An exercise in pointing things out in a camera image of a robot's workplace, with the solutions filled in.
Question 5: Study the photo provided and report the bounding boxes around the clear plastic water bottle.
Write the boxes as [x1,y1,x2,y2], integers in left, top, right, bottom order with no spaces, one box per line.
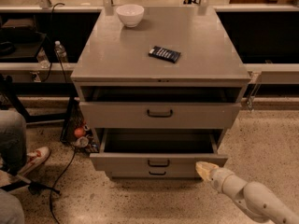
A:
[54,41,68,63]

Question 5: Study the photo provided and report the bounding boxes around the grey drawer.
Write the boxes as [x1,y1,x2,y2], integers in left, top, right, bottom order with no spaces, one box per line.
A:
[91,129,228,172]
[106,171,199,179]
[79,102,240,129]

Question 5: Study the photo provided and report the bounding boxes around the white ceramic bowl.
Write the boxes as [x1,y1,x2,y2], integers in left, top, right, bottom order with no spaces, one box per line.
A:
[116,4,145,27]

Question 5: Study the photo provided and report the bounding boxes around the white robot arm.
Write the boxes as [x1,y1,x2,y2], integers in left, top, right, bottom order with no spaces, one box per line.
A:
[195,161,299,224]

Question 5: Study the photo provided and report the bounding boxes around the black crate of items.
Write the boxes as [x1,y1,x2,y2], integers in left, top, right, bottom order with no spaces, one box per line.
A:
[60,100,99,153]

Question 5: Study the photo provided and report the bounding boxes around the grey drawer cabinet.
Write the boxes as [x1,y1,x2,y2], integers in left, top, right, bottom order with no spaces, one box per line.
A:
[70,5,252,181]

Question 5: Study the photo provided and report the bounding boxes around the dark blue snack packet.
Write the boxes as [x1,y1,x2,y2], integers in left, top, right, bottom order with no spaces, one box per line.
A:
[149,46,181,63]

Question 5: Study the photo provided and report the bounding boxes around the grey top drawer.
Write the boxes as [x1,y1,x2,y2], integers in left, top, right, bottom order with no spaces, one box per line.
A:
[79,102,240,129]

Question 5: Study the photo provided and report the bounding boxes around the person knee in jeans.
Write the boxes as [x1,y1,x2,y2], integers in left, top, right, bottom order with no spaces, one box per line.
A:
[0,189,25,224]

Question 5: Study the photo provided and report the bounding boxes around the white orange sneaker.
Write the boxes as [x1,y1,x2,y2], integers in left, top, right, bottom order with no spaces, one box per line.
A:
[18,147,50,176]

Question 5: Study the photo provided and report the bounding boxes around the person leg in jeans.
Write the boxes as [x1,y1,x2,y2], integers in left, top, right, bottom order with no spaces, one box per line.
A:
[0,110,26,175]

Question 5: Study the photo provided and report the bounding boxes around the black cable on floor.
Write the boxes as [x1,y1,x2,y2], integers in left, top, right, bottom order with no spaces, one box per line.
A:
[49,145,78,224]

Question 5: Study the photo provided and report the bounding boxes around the black side table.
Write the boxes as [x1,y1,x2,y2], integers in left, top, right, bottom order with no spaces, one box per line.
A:
[0,17,76,125]

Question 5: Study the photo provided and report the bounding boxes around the grey bottom drawer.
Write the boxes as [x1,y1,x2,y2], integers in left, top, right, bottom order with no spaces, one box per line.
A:
[106,171,199,179]

